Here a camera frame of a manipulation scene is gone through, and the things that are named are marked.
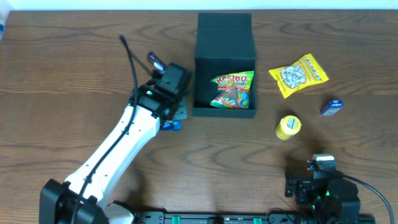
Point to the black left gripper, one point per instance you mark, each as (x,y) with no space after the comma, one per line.
(180,109)

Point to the blue Oreo cookie pack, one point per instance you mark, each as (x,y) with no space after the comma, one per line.
(175,125)

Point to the dark blue chocolate bar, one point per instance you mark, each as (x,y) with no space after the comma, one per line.
(156,62)

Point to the colourful Haribo gummy bag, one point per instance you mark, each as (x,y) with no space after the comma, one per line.
(233,90)

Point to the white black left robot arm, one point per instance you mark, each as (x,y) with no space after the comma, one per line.
(83,196)

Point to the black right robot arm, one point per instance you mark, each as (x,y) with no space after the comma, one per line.
(330,198)

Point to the black open gift box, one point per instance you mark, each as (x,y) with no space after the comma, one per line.
(225,44)

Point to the yellow round jar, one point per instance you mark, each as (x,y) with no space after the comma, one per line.
(288,126)

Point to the yellow sunflower seed bag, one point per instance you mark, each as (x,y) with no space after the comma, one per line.
(305,72)

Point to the small blue box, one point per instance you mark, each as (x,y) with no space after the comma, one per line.
(331,107)

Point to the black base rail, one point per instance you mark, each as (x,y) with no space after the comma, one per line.
(197,218)

